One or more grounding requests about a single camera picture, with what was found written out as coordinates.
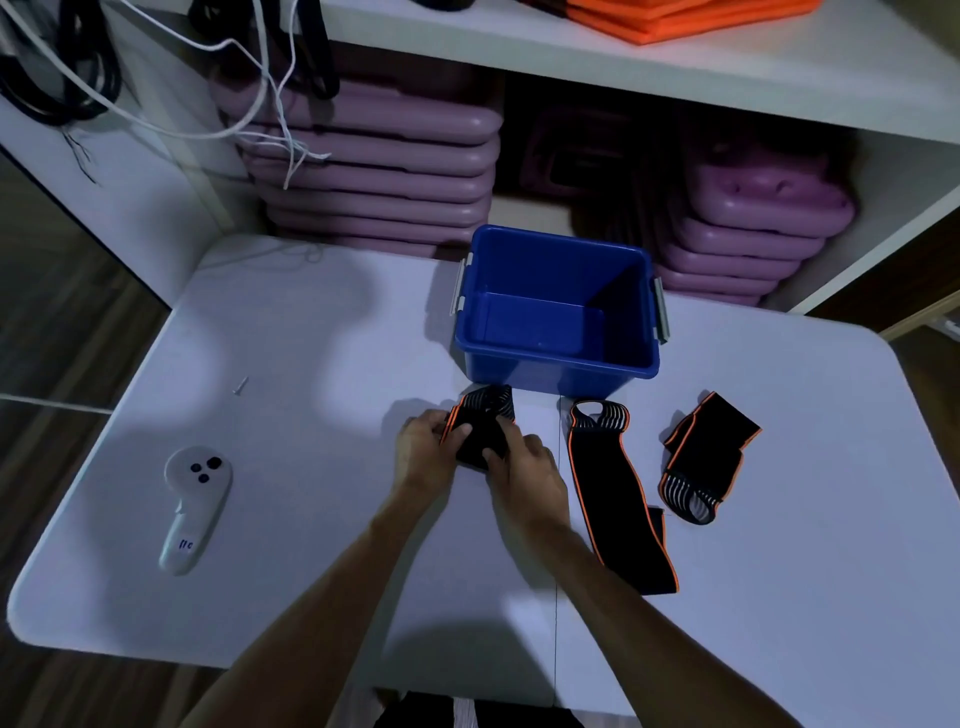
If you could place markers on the person's left hand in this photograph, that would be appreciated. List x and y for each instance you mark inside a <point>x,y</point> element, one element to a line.
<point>424,455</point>

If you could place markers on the person's right hand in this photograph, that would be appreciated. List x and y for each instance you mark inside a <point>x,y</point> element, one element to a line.
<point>529,476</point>

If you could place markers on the person's left thumb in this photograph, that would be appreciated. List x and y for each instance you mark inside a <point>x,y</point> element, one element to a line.
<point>459,433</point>

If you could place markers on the person's right thumb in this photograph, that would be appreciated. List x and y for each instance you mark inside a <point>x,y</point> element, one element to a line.
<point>499,459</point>

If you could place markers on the black orange-trimmed wrist wrap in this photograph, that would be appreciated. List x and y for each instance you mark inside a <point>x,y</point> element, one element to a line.
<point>484,424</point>

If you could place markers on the person's left forearm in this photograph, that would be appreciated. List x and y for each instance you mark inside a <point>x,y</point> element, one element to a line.
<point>319,611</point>

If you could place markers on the person's right forearm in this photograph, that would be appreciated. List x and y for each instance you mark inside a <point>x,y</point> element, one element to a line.
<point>660,637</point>

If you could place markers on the long flat black wrist wrap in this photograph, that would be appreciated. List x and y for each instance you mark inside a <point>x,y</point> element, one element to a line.
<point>619,502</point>

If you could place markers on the blue plastic storage bin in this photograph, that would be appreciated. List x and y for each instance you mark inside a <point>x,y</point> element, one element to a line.
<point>559,315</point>

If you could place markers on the bunched black wrist wrap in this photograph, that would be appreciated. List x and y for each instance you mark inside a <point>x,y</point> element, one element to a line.
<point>705,457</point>

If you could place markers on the small metal screw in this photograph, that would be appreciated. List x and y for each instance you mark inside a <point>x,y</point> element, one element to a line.
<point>241,385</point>

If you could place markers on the person's dark shorts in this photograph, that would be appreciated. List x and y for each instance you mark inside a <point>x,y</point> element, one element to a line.
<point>480,712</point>

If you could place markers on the white handheld controller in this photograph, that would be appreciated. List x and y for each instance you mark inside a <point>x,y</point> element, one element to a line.
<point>191,506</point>

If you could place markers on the tall stack of purple step platforms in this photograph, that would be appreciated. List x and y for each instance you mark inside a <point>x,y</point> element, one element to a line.
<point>375,165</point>

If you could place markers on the upright purple step platform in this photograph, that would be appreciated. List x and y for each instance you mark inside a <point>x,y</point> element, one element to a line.
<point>570,161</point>

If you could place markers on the short stack of purple step platforms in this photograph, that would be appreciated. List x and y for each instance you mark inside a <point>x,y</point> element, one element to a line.
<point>750,225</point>

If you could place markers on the white shelf unit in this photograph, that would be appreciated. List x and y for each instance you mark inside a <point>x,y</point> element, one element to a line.
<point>675,82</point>

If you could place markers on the stack of orange mats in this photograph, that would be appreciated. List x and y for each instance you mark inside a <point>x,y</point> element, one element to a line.
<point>675,15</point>

